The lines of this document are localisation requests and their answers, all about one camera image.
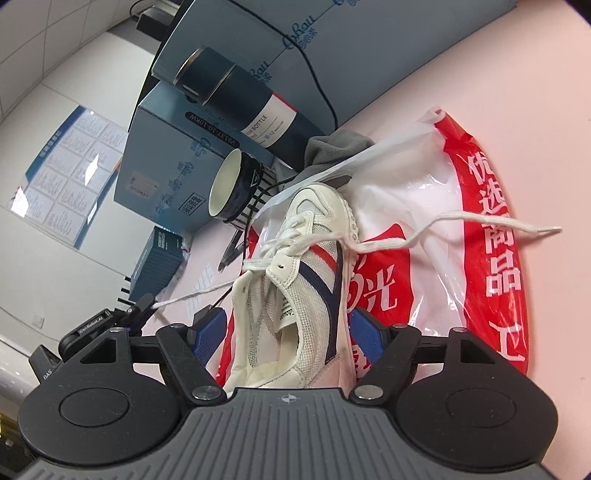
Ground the white sneaker shoe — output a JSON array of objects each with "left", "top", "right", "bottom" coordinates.
[{"left": 224, "top": 183, "right": 359, "bottom": 394}]

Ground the white shoelace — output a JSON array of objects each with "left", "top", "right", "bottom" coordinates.
[{"left": 150, "top": 209, "right": 564, "bottom": 310}]

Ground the black router with antennas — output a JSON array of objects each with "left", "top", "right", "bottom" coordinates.
[{"left": 116, "top": 276, "right": 134, "bottom": 309}]

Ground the black smartphone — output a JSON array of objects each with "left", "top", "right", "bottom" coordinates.
[{"left": 191, "top": 305, "right": 217, "bottom": 330}]

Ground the white label sticker sheet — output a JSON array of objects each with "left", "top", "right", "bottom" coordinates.
[{"left": 183, "top": 262, "right": 235, "bottom": 313}]

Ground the small dark blue box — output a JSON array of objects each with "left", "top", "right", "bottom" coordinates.
[{"left": 129, "top": 226, "right": 184, "bottom": 302}]

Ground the clear plastic wrap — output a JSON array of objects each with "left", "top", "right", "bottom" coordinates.
[{"left": 173, "top": 232, "right": 192, "bottom": 283}]

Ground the red white plastic bag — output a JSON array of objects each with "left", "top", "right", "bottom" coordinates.
[{"left": 216, "top": 109, "right": 529, "bottom": 388}]

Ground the black pen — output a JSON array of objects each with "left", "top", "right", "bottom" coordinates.
[{"left": 217, "top": 230, "right": 245, "bottom": 272}]

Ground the striped white ceramic bowl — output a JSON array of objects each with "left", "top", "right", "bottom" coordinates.
[{"left": 224, "top": 170, "right": 280, "bottom": 231}]

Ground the grey cloth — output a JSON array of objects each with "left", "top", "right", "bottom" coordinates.
[{"left": 287, "top": 129, "right": 375, "bottom": 187}]

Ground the dark blue vacuum bottle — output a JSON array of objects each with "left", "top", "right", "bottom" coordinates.
[{"left": 173, "top": 47, "right": 322, "bottom": 172}]

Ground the large blue cardboard box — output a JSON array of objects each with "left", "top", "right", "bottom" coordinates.
[{"left": 152, "top": 0, "right": 517, "bottom": 133}]

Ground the wall notice poster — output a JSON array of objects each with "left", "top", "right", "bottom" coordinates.
[{"left": 9, "top": 106, "right": 128, "bottom": 249}]

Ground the black cable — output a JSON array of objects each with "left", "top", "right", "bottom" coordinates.
[{"left": 209, "top": 0, "right": 341, "bottom": 308}]

